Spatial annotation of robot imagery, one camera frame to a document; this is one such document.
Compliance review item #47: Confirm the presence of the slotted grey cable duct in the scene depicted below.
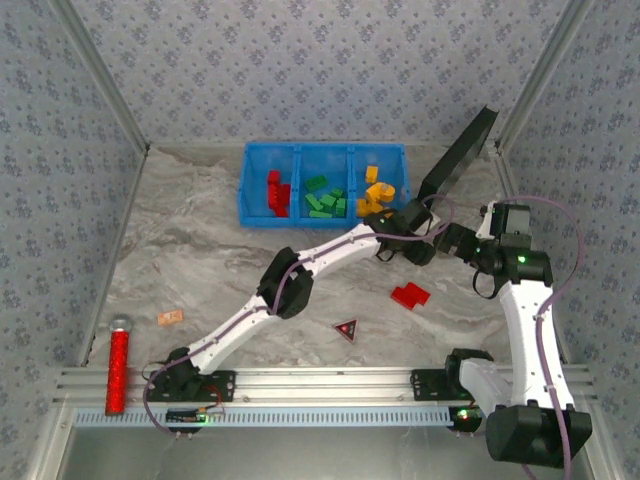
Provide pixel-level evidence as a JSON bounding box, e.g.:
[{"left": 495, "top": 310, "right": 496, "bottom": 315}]
[{"left": 74, "top": 405, "right": 454, "bottom": 427}]

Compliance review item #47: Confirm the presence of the red glitter cylinder silver cap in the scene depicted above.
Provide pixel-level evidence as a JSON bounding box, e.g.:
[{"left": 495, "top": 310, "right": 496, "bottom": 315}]
[{"left": 104, "top": 313, "right": 132, "bottom": 416}]

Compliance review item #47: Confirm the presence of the black red triangle lego sign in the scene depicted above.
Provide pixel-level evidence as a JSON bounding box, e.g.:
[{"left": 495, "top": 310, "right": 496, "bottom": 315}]
[{"left": 332, "top": 318, "right": 360, "bottom": 345}]

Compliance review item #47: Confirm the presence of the yellow round-hole lego piece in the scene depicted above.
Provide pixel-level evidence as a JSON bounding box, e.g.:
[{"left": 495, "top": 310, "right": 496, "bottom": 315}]
[{"left": 368, "top": 180, "right": 398, "bottom": 204}]

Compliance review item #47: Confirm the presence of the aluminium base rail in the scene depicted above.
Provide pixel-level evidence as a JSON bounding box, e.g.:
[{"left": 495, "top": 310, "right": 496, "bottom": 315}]
[{"left": 52, "top": 366, "right": 599, "bottom": 405}]

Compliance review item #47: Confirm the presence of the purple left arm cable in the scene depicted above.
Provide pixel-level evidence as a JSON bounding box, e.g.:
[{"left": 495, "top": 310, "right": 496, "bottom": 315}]
[{"left": 143, "top": 194, "right": 456, "bottom": 439}]

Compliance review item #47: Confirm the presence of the aluminium frame post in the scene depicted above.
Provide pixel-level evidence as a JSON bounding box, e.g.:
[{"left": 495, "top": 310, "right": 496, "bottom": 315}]
[
  {"left": 494, "top": 0, "right": 597, "bottom": 151},
  {"left": 49, "top": 0, "right": 152, "bottom": 154}
]

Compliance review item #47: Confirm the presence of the long black channel strip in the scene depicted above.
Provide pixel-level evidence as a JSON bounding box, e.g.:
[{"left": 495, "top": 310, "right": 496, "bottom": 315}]
[{"left": 416, "top": 104, "right": 500, "bottom": 206}]

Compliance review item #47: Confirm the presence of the blue three-compartment bin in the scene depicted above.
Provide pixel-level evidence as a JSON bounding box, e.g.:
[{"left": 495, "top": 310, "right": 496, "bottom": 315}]
[{"left": 234, "top": 141, "right": 412, "bottom": 229}]

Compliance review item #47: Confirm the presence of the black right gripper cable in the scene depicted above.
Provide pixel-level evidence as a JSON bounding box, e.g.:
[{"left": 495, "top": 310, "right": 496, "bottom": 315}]
[{"left": 471, "top": 269, "right": 501, "bottom": 301}]

